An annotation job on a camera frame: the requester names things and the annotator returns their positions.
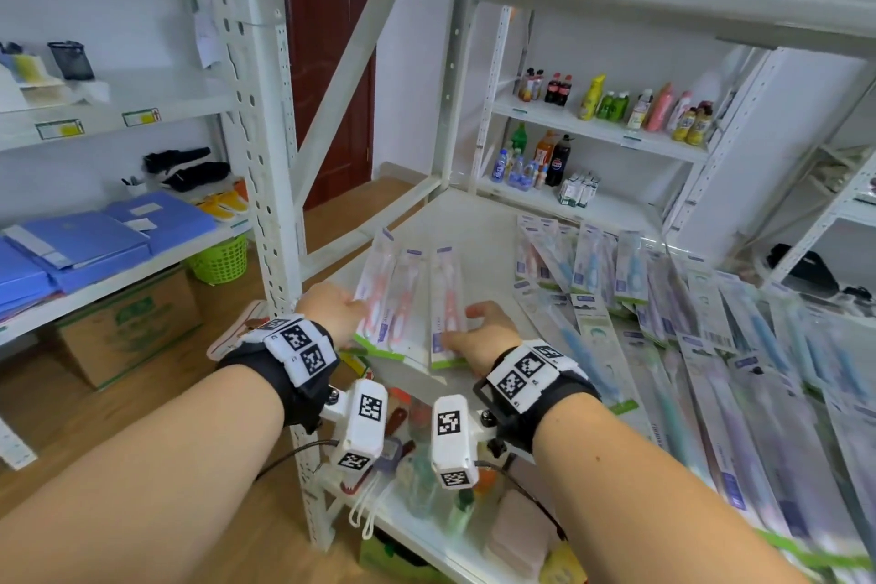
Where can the person's left hand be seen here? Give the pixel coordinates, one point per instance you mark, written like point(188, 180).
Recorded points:
point(332, 313)

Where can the person's right hand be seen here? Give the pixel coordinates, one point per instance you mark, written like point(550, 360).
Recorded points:
point(486, 337)

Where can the white metal shelf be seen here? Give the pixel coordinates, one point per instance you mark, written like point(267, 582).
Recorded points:
point(479, 228)

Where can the pile of mixed toothbrush packets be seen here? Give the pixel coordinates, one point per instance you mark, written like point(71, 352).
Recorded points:
point(718, 364)

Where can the person's right forearm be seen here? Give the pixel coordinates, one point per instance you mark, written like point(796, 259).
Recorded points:
point(650, 508)

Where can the person's left forearm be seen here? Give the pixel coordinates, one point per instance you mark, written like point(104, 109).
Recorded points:
point(137, 488)

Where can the green plastic basket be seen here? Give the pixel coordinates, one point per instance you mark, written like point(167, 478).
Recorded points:
point(219, 262)

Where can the yellow and orange shoes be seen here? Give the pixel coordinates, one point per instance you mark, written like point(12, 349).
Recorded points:
point(229, 204)

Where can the cluster of small white cartons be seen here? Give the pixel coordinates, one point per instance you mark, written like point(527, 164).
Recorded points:
point(578, 190)

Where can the cluster of water and soda bottles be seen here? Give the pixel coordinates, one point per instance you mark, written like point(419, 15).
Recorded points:
point(558, 162)

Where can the black shoes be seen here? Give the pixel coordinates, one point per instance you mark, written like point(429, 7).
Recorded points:
point(195, 176)

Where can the green printed cardboard box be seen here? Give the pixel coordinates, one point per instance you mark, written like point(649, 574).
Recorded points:
point(130, 323)

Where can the red-brown wooden door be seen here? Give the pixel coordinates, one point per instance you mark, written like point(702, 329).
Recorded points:
point(328, 91)

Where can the white drinks shelving unit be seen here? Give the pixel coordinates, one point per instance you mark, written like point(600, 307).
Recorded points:
point(602, 128)

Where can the green bag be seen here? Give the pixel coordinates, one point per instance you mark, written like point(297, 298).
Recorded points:
point(383, 563)

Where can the stack of blue folders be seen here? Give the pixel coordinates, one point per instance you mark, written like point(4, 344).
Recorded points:
point(82, 241)

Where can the row of colourful bottles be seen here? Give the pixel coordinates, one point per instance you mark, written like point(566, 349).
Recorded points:
point(592, 98)

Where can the hanging paper sheets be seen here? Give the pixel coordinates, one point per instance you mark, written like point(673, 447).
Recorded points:
point(205, 36)

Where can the white stationery rack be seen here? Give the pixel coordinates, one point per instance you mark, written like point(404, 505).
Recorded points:
point(103, 111)

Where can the black pouch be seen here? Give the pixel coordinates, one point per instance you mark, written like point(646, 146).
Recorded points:
point(807, 272)

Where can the black mesh pen holder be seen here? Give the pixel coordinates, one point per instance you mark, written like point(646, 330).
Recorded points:
point(72, 60)

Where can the white snack shelving unit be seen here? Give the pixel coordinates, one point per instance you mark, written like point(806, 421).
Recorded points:
point(855, 210)

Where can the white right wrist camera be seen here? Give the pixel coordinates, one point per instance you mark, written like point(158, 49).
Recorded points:
point(452, 450)

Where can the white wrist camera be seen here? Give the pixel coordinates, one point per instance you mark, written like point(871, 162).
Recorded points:
point(363, 433)
point(452, 450)

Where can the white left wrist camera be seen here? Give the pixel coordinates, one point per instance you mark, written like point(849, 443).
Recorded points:
point(363, 433)

